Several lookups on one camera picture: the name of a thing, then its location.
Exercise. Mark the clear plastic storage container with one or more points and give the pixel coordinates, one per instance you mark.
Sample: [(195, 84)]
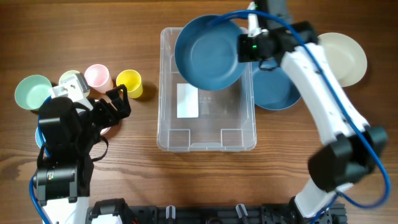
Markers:
[(226, 120)]

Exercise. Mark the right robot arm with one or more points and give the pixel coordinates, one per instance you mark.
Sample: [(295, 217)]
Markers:
[(351, 147)]

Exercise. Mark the cream cup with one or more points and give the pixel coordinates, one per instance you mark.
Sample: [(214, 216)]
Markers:
[(81, 79)]

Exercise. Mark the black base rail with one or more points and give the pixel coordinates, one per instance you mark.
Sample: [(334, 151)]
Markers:
[(263, 214)]

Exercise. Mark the pink cup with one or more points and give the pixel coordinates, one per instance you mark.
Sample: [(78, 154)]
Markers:
[(98, 77)]

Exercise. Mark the light blue bowl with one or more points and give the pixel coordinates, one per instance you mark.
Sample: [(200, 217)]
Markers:
[(38, 138)]

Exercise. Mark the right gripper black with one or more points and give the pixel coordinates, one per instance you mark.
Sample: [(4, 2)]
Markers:
[(247, 55)]

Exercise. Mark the blue plate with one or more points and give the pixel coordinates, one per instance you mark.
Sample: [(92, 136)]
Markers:
[(273, 89), (207, 55)]

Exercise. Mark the cream plate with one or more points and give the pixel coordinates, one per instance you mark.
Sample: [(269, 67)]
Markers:
[(345, 56)]

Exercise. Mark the green bowl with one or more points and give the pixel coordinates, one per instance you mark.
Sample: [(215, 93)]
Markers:
[(32, 91)]

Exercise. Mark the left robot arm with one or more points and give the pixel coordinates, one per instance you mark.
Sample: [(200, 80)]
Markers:
[(60, 187)]

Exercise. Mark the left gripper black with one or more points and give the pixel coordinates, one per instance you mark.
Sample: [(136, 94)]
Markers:
[(114, 116)]

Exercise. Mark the white label in container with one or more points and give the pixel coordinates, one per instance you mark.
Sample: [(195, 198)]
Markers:
[(187, 101)]

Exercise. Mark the yellow cup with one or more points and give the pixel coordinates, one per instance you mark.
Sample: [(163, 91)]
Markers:
[(133, 82)]

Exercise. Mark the pink bowl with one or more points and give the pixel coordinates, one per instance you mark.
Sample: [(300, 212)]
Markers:
[(104, 131)]

